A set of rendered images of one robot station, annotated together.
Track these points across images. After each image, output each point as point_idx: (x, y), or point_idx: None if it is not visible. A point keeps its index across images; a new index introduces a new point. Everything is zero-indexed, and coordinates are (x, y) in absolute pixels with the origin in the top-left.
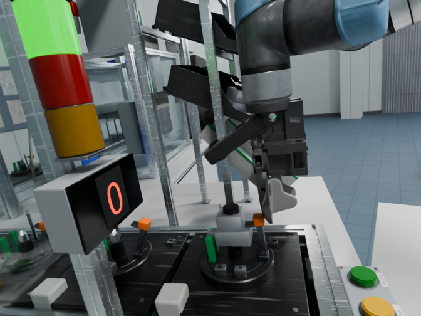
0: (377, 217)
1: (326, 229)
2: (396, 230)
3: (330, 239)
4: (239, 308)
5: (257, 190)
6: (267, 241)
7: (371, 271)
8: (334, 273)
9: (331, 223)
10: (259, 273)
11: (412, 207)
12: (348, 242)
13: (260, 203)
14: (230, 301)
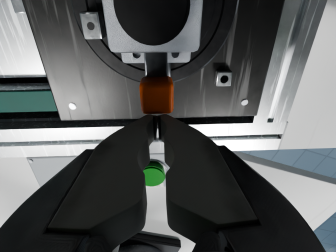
0: (323, 182)
1: (320, 127)
2: (290, 190)
3: (295, 129)
4: (45, 23)
5: (15, 210)
6: (233, 63)
7: (154, 184)
8: (158, 148)
9: (334, 135)
10: (109, 60)
11: (328, 212)
12: (282, 146)
13: (79, 156)
14: (54, 3)
